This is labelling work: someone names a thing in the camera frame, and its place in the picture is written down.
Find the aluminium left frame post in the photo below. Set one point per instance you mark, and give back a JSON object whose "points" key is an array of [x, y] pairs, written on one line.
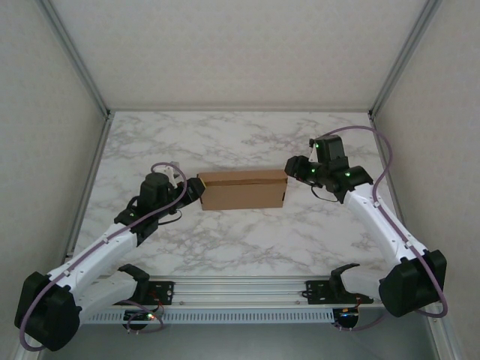
{"points": [[78, 56]]}

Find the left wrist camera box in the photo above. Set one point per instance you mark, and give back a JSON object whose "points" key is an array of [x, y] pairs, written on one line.
{"points": [[170, 174]]}

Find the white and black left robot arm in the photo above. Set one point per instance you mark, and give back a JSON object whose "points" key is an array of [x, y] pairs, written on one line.
{"points": [[93, 251]]}

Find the aluminium right frame post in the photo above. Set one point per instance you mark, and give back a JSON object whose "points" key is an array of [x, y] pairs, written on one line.
{"points": [[405, 56]]}

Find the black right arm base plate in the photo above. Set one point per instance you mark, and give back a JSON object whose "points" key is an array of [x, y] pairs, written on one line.
{"points": [[318, 292]]}

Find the aluminium table edge rail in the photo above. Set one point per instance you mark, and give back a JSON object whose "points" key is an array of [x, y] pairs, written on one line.
{"points": [[240, 292]]}

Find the brown cardboard box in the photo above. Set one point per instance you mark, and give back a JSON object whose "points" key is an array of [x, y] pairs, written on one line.
{"points": [[240, 195]]}

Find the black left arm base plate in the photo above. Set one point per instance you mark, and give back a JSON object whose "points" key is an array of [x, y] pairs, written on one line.
{"points": [[165, 292]]}

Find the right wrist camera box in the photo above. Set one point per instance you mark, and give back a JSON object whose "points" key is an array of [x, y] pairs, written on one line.
{"points": [[313, 153]]}

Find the aluminium left side rail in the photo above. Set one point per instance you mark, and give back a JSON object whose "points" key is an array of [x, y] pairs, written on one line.
{"points": [[90, 180]]}

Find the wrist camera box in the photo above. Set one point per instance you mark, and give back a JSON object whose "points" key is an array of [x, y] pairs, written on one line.
{"points": [[170, 174], [313, 153]]}

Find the aluminium right side rail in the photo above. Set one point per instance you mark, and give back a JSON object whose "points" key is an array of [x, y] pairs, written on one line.
{"points": [[386, 168]]}

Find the aluminium frame post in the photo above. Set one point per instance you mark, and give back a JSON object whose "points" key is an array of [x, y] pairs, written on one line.
{"points": [[78, 56], [405, 56]]}

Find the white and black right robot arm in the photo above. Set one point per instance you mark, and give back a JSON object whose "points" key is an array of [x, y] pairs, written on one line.
{"points": [[375, 217]]}

